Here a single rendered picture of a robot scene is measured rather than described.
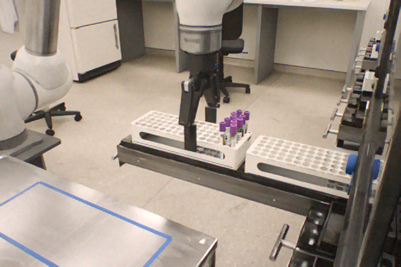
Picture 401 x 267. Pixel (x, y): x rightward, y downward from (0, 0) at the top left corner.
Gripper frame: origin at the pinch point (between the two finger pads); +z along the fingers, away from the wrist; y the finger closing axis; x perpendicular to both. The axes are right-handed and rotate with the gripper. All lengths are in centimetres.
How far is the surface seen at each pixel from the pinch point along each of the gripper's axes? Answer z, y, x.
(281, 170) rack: 5.4, -0.9, 20.5
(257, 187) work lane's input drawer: 6.4, 6.6, 17.4
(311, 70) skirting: 79, -350, -33
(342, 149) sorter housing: 12.6, -32.1, 31.5
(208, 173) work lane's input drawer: 6.3, 6.6, 5.4
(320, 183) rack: 5.3, 0.4, 29.5
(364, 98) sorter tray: 4, -57, 34
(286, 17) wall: 20, -350, -70
